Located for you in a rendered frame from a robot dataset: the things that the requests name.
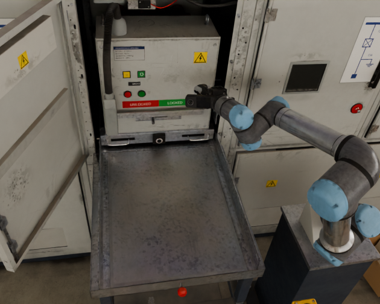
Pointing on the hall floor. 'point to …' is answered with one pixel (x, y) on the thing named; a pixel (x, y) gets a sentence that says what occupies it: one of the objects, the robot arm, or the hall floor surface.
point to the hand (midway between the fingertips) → (194, 90)
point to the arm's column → (302, 274)
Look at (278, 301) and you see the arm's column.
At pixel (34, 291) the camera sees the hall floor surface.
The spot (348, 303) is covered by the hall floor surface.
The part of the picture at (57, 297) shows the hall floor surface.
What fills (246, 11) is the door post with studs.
